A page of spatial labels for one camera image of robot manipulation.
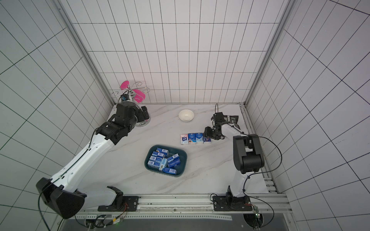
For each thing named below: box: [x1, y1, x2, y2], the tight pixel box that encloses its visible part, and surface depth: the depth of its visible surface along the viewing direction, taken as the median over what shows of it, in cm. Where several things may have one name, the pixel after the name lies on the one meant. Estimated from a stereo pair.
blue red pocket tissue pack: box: [203, 136, 212, 143], surface depth 97 cm
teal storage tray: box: [144, 144, 188, 178], surface depth 85 cm
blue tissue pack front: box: [163, 167, 177, 175], surface depth 81 cm
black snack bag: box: [229, 115, 239, 125], surface depth 109 cm
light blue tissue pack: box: [158, 157, 168, 172], surface depth 83 cm
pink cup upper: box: [119, 80, 130, 90], surface depth 94 cm
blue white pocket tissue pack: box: [195, 132, 204, 143], surface depth 99 cm
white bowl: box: [178, 108, 195, 122], surface depth 109 cm
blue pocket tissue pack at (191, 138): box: [187, 132, 197, 145], surface depth 97 cm
